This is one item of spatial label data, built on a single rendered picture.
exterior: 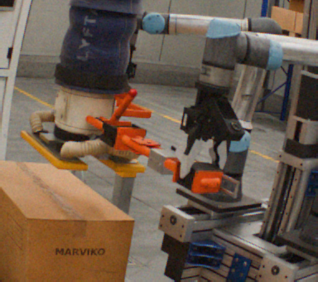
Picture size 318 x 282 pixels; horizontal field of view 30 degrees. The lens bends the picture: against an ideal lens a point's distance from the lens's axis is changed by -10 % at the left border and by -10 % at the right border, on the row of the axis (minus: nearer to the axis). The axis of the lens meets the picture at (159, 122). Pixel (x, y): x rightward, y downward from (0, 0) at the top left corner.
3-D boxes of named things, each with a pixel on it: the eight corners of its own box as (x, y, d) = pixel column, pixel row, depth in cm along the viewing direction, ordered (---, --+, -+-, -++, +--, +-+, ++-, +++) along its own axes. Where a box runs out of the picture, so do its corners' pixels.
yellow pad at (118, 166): (67, 139, 214) (69, 124, 213) (93, 141, 220) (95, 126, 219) (115, 172, 186) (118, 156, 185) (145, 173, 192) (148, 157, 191)
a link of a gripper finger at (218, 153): (215, 167, 155) (211, 132, 151) (229, 175, 150) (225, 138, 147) (204, 172, 154) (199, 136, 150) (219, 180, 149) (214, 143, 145)
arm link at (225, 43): (250, 26, 140) (217, 18, 137) (243, 73, 142) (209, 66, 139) (236, 22, 147) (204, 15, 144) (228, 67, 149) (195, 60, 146)
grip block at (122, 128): (98, 140, 176) (101, 119, 175) (129, 142, 182) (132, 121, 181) (113, 149, 169) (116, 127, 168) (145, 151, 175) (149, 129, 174)
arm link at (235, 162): (209, 169, 214) (218, 129, 211) (210, 160, 227) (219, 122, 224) (244, 175, 213) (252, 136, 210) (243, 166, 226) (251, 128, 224)
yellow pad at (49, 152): (19, 136, 203) (21, 121, 203) (45, 138, 209) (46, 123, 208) (57, 169, 176) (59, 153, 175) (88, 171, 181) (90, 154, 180)
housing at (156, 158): (145, 166, 159) (148, 148, 158) (168, 167, 163) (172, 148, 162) (161, 175, 153) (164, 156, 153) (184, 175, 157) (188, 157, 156)
